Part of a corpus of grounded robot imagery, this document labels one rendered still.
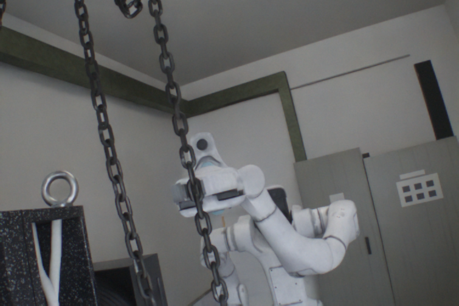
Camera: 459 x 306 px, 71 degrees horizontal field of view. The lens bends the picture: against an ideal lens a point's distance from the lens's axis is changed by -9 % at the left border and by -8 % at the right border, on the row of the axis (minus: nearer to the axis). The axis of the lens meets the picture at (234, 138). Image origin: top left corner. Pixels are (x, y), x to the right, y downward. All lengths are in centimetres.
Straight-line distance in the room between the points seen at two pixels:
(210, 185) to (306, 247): 50
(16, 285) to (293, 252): 56
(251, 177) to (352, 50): 290
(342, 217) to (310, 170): 208
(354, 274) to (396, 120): 142
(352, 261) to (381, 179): 75
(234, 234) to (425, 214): 226
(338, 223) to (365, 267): 218
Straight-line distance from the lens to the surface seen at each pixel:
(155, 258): 76
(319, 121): 341
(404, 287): 330
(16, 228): 56
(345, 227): 107
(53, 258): 65
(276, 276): 121
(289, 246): 82
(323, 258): 88
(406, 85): 348
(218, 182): 39
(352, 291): 330
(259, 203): 77
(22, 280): 56
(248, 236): 116
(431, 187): 319
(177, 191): 39
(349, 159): 313
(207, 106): 363
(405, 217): 318
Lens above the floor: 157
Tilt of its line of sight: 9 degrees up
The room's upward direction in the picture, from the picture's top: 12 degrees counter-clockwise
